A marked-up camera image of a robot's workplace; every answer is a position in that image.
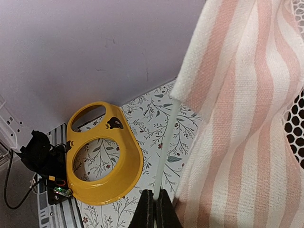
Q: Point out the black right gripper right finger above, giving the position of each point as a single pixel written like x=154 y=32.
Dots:
x=165 y=213

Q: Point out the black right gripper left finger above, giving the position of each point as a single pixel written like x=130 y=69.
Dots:
x=144 y=213

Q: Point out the white tent pole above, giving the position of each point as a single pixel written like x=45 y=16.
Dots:
x=166 y=141

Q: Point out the pink striped pet tent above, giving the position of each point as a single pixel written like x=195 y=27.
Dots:
x=243 y=69

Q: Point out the yellow double bowl holder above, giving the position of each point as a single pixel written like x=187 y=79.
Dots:
x=116 y=160

